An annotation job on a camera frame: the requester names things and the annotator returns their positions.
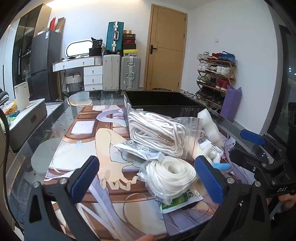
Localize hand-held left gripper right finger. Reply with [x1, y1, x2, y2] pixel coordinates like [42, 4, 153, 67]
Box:
[194, 155, 271, 241]

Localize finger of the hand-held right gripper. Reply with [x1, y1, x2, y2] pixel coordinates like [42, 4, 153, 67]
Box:
[240, 129, 286, 160]
[229, 148, 287, 180]

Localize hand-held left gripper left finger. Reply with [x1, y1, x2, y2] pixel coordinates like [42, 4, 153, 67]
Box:
[23, 155, 102, 241]

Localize white plush toy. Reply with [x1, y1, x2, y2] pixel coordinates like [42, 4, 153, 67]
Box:
[199, 140, 232, 172]

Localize small bag of rope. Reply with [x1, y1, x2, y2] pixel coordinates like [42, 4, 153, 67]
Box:
[137, 155, 200, 205]

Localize green medicine packet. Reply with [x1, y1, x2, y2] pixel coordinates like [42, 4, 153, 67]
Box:
[159, 189, 204, 214]

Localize white foam piece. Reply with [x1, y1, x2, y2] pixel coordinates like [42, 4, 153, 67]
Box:
[196, 108, 221, 145]

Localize white printed foil packet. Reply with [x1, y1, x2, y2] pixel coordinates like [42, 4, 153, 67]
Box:
[113, 139, 163, 161]

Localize large bag of white rope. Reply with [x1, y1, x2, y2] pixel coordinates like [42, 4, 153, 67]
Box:
[126, 103, 205, 160]

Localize black cardboard box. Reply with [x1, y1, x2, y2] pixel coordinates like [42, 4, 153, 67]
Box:
[123, 90, 207, 119]

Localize person's right hand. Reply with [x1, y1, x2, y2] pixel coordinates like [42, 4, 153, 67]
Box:
[266, 193, 296, 215]

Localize person's left hand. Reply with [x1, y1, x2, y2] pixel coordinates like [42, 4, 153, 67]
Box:
[131, 235, 155, 241]

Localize purple bag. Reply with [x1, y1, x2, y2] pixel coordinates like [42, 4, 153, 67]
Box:
[219, 85, 242, 124]

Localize printed desk mat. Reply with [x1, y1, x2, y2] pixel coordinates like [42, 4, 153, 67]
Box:
[44, 104, 253, 238]

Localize wooden shoe rack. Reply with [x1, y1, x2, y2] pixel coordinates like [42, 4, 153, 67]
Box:
[195, 58, 238, 112]

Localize patterned shoes on floor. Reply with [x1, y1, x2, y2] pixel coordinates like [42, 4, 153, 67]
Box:
[181, 90, 197, 100]

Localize shoe rack with shoes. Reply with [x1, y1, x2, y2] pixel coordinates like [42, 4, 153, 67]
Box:
[195, 51, 237, 111]

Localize grey side cabinet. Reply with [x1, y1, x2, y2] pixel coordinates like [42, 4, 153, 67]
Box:
[4, 98, 48, 154]

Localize wicker basket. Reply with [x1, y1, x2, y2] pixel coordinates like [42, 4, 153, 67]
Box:
[65, 72, 83, 92]

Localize colourful snack bags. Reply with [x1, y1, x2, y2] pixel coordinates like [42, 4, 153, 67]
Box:
[4, 100, 21, 122]

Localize white electric kettle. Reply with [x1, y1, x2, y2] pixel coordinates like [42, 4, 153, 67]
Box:
[14, 81, 30, 111]

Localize white dresser with drawers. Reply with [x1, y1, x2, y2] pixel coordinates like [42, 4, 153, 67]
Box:
[52, 56, 104, 93]

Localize white suitcase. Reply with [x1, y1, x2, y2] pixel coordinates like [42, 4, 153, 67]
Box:
[103, 54, 121, 91]

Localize pile of clothes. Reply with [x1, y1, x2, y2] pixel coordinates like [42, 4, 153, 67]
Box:
[0, 88, 10, 110]

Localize silver suitcase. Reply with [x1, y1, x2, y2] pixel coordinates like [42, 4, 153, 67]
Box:
[120, 56, 142, 91]

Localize black refrigerator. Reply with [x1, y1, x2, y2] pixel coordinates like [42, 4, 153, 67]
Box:
[26, 30, 63, 102]

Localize wooden door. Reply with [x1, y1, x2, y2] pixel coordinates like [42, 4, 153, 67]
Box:
[144, 4, 187, 91]

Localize oval mirror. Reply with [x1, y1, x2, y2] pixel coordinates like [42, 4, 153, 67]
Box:
[65, 39, 94, 59]

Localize black bag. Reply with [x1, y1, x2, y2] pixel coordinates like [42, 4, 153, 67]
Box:
[89, 37, 103, 57]

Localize black yellow shoe box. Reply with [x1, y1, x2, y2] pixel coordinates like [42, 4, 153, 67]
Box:
[123, 44, 137, 56]

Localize teal suitcase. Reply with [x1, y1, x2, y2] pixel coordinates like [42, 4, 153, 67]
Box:
[106, 21, 125, 55]

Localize dark glass cabinet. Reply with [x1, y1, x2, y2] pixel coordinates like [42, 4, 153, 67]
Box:
[11, 4, 52, 82]

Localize tall brown box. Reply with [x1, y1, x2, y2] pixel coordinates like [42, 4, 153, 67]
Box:
[55, 17, 66, 33]

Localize black cable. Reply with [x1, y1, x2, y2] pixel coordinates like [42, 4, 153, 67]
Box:
[0, 108, 11, 232]

